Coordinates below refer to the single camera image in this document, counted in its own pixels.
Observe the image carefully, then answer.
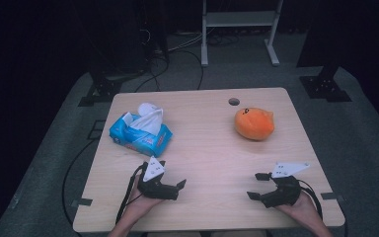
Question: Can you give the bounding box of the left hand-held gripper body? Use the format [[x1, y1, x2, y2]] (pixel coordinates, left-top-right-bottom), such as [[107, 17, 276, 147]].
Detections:
[[137, 156, 181, 201]]

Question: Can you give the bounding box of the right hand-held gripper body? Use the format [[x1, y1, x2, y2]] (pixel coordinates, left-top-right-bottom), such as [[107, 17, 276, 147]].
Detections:
[[262, 161, 311, 209]]

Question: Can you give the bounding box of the blue tissue pack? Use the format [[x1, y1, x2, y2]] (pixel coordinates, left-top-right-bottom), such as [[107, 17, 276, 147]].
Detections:
[[109, 102, 174, 158]]

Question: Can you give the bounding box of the orange plush toy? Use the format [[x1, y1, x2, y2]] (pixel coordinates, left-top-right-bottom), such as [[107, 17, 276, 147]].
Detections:
[[234, 107, 275, 142]]

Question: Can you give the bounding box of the person's left hand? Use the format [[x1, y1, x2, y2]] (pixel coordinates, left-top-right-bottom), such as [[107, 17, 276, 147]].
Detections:
[[124, 175, 164, 218]]

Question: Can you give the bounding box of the person's right hand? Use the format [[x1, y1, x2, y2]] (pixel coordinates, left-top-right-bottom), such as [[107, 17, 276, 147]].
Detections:
[[274, 193, 324, 225]]

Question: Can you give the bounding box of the black tape strip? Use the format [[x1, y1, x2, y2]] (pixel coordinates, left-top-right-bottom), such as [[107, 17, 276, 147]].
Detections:
[[320, 192, 344, 202], [70, 197, 94, 207]]

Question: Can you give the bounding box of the black stand base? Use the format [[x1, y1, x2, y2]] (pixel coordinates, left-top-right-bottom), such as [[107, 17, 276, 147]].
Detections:
[[299, 63, 353, 103], [78, 70, 126, 108]]

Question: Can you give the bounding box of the white metal stand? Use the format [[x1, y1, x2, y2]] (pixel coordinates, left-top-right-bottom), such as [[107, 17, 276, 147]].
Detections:
[[200, 0, 284, 67]]

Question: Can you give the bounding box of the right hand-held gripper cable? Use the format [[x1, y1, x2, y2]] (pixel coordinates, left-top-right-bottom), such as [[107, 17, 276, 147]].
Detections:
[[297, 179, 324, 220]]

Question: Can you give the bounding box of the hand-held gripper cable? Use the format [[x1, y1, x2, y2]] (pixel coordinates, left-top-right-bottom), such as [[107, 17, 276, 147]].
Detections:
[[297, 179, 324, 220], [114, 163, 146, 225]]

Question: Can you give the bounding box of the left hand-held gripper cable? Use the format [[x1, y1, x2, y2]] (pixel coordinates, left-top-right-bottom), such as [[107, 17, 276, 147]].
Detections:
[[114, 163, 146, 225]]

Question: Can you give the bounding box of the black floor cable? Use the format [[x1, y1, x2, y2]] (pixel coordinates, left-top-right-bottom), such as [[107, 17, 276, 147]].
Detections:
[[61, 137, 96, 237], [134, 55, 171, 93], [174, 48, 205, 91]]

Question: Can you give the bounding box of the white floor cable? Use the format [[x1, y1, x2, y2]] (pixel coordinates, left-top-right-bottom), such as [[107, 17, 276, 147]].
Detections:
[[167, 33, 205, 53]]

